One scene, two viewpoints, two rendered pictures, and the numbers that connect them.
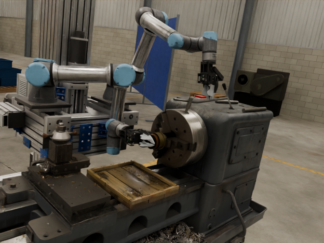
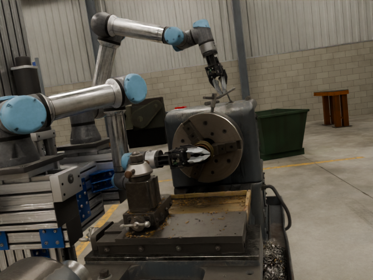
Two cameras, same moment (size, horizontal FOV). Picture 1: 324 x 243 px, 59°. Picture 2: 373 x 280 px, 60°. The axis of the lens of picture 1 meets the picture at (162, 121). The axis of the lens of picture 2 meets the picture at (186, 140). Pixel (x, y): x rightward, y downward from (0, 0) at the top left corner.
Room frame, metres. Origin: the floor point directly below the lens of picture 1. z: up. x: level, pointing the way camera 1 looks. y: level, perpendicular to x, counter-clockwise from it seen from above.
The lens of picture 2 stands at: (0.28, 0.70, 1.30)
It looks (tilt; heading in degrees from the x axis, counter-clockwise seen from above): 7 degrees down; 331
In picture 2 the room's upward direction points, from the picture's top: 8 degrees counter-clockwise
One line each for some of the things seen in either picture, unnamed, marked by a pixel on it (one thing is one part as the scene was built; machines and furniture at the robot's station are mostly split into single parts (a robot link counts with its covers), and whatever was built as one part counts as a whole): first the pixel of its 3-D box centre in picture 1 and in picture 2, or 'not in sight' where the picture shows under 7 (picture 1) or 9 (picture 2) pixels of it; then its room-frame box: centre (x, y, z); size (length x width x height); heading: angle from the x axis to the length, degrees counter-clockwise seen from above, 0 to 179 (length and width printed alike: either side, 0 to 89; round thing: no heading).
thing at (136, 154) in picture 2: (60, 126); (136, 156); (1.12, 0.40, 1.17); 0.04 x 0.04 x 0.03
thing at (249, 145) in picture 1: (215, 133); (217, 138); (1.82, -0.36, 1.06); 0.59 x 0.48 x 0.39; 136
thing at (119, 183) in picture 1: (132, 181); (201, 209); (1.32, 0.10, 0.89); 0.36 x 0.30 x 0.04; 46
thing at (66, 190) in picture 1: (63, 182); (168, 233); (1.08, 0.36, 0.95); 0.43 x 0.17 x 0.05; 46
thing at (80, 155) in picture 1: (64, 165); (149, 213); (1.14, 0.38, 0.99); 0.20 x 0.10 x 0.05; 136
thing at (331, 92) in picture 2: not in sight; (331, 108); (6.48, -7.71, 0.50); 1.61 x 0.44 x 1.00; 147
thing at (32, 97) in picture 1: (43, 91); (14, 149); (1.58, 0.68, 1.21); 0.15 x 0.15 x 0.10
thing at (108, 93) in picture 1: (114, 91); (84, 131); (1.95, 0.35, 1.21); 0.15 x 0.15 x 0.10
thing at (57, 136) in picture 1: (60, 134); (137, 168); (1.12, 0.40, 1.13); 0.08 x 0.08 x 0.03
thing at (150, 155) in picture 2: (124, 130); (153, 158); (1.49, 0.19, 1.08); 0.08 x 0.05 x 0.08; 135
